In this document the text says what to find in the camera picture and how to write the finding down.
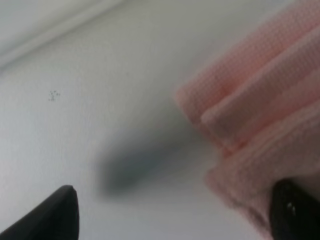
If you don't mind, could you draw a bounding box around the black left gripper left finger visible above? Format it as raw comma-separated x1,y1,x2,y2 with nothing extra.
0,185,80,240

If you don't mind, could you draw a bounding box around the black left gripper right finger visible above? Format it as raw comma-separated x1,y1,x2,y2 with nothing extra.
269,180,320,240

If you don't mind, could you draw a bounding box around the pink towel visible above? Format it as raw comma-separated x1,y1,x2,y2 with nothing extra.
176,0,320,240

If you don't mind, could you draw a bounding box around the white rectangular plastic tray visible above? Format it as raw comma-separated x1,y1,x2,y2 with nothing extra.
0,0,126,71

